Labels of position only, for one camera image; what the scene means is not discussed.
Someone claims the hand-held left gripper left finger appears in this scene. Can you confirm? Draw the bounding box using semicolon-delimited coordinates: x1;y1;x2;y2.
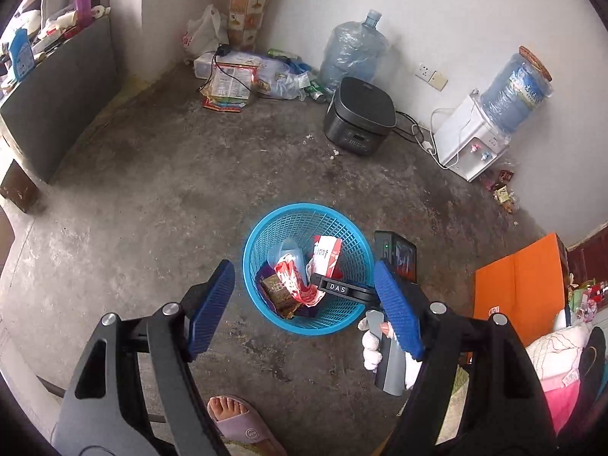
50;259;236;456

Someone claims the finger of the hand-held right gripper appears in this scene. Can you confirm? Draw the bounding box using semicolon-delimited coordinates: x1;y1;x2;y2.
310;273;378;302

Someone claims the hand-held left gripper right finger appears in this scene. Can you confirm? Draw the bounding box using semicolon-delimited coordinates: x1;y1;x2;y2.
373;259;556;456

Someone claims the white red carton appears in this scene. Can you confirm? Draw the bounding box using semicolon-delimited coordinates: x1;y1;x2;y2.
311;235;343;279

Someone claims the red white plastic wrapper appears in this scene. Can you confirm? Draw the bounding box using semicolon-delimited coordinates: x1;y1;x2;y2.
275;254;324;307

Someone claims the brown packet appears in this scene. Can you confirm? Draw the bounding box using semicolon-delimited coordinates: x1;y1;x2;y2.
259;273;298;317

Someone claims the clear plastic bag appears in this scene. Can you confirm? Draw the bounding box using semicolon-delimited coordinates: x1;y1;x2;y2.
267;239;305;269

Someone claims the blue plastic basket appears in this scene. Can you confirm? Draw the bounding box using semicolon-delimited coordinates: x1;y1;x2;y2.
242;203;376;336

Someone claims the person's right hand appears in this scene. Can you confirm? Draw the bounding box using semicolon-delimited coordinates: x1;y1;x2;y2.
358;315;394;372

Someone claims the person's foot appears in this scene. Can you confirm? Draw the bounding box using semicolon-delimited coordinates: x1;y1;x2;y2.
207;395;252;431

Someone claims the pile of small snack packets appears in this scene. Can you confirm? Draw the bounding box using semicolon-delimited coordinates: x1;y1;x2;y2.
480;168;518;212

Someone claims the orange cardboard box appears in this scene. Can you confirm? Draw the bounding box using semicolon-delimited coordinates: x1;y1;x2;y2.
472;233;568;366

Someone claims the white water dispenser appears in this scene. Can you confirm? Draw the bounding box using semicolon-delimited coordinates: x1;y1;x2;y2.
433;92;511;182

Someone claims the purple slipper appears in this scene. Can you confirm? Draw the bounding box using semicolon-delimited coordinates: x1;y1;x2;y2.
214;406;288;456

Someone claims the black rice cooker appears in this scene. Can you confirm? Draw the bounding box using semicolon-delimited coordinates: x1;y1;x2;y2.
323;76;397;149

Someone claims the pink white bedding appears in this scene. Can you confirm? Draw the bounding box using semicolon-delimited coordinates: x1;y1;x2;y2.
525;325;592;433

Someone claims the dark red wooden furniture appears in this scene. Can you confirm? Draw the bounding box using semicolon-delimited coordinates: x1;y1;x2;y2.
565;225;608;286

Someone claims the empty blue water jug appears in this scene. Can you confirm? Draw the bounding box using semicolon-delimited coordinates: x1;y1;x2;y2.
317;9;391;96

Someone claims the pile of clear plastic bags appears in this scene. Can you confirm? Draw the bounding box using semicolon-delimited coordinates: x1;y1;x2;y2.
254;52;317;101

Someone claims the red printed packet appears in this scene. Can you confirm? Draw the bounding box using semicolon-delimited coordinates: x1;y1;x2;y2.
202;64;257;112

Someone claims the wooden stool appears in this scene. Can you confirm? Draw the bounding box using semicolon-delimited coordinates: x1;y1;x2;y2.
0;159;41;212

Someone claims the white storage box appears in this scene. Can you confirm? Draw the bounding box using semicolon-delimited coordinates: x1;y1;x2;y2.
192;49;262;79

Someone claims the grey cabinet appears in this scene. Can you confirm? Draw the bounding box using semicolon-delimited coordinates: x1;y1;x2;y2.
0;7;119;184

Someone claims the white plastic bag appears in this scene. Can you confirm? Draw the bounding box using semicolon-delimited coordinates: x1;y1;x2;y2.
183;5;229;60

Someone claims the tall patterned box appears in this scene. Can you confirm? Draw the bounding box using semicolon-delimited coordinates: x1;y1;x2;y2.
227;0;276;51

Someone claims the blue detergent bottle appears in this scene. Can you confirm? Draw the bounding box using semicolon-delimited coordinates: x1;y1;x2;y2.
8;27;34;81

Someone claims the black power cable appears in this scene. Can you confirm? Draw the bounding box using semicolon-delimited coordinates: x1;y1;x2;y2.
394;110;435;146

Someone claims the white power cable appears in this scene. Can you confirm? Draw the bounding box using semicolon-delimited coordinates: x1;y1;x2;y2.
420;107;459;169

